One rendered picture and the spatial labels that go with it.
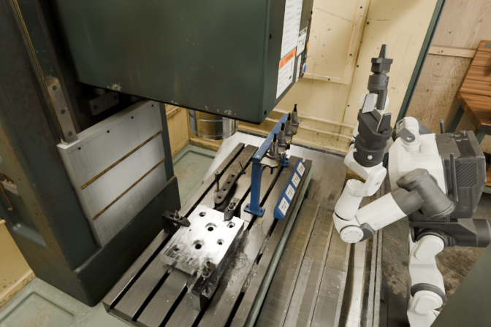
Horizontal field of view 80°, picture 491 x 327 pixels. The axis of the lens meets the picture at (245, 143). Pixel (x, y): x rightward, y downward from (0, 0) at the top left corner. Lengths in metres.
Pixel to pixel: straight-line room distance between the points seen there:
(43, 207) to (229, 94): 0.77
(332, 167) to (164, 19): 1.51
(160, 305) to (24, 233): 0.67
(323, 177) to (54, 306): 1.57
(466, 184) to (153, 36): 1.14
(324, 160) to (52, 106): 1.56
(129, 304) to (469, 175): 1.28
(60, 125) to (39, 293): 0.94
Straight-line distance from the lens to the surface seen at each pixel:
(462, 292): 0.63
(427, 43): 1.78
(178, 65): 0.79
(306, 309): 1.41
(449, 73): 3.65
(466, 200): 1.34
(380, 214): 1.13
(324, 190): 1.92
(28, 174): 1.14
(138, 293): 1.27
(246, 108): 0.73
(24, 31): 1.02
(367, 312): 1.39
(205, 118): 0.87
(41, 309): 1.78
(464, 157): 1.25
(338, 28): 1.77
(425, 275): 1.70
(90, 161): 1.20
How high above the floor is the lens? 1.95
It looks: 32 degrees down
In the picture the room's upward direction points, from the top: 2 degrees clockwise
